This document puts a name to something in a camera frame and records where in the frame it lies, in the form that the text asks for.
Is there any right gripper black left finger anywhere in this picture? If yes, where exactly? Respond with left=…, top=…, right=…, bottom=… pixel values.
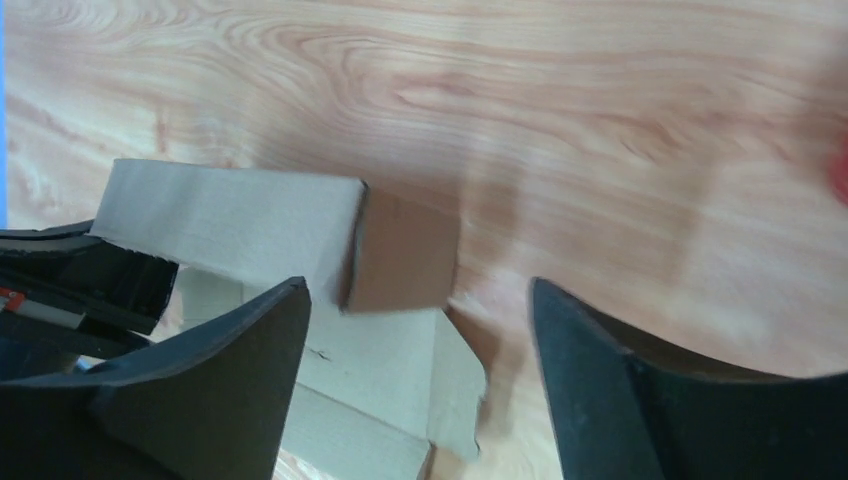
left=1, top=277, right=311, bottom=479

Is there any cardboard sheet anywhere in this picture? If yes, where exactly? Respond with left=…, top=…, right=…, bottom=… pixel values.
left=91, top=159, right=487, bottom=479

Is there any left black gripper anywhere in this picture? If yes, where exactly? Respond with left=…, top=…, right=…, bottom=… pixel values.
left=1, top=221, right=178, bottom=380

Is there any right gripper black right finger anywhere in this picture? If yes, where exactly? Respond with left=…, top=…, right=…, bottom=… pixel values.
left=530, top=277, right=847, bottom=480

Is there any red toy pepper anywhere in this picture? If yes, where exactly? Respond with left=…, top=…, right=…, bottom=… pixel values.
left=827, top=142, right=848, bottom=205

